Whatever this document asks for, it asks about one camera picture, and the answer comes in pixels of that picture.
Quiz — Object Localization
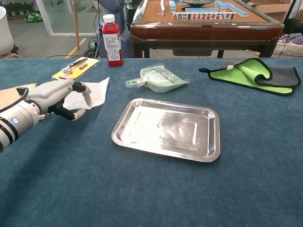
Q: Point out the silver metal tray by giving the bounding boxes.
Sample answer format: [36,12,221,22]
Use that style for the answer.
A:
[111,97,221,163]

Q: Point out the row of blue-backed mahjong tiles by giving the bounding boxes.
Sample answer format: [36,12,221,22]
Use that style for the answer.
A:
[185,7,220,13]
[214,0,250,17]

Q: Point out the white plastic basket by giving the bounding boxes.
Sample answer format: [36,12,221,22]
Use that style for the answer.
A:
[272,35,303,57]

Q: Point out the green bag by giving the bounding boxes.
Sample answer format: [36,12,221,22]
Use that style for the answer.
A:
[23,11,43,24]

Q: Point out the razor in yellow package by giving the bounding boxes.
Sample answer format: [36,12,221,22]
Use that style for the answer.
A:
[51,56,100,83]

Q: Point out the blue felt table mat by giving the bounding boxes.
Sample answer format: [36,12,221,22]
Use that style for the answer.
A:
[0,57,303,227]

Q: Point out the white chair with wooden legs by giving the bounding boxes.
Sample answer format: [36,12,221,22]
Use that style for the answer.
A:
[0,6,21,59]

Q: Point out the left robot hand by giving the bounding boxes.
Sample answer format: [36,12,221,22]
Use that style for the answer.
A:
[25,79,93,121]

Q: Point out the green mini dustpan in bag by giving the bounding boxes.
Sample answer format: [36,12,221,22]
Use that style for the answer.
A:
[125,63,190,93]

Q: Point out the wooden pole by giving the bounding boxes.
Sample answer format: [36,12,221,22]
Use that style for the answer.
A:
[72,0,80,50]

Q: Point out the white paper napkin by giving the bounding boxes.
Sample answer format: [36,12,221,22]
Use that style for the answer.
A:
[63,77,110,111]

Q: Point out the row of face-up mahjong tiles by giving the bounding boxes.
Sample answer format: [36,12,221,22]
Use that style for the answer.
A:
[172,12,236,21]

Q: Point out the brown mahjong table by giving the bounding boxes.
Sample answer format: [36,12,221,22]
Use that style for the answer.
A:
[130,0,285,59]

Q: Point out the red juice bottle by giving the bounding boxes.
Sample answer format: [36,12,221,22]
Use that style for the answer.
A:
[101,14,124,67]

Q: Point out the black floor cable tangle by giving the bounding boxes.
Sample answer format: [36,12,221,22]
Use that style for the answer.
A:
[46,36,100,59]

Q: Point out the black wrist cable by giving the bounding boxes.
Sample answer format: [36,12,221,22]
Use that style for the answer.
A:
[0,87,29,113]

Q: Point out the blue grey machine pedestal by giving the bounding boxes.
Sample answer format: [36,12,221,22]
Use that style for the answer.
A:
[96,0,132,59]

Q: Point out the green grey microfibre cloth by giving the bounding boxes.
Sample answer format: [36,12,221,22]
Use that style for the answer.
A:
[198,58,302,96]

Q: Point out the kraft spiral notebook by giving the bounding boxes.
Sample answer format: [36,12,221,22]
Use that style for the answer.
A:
[0,82,40,111]

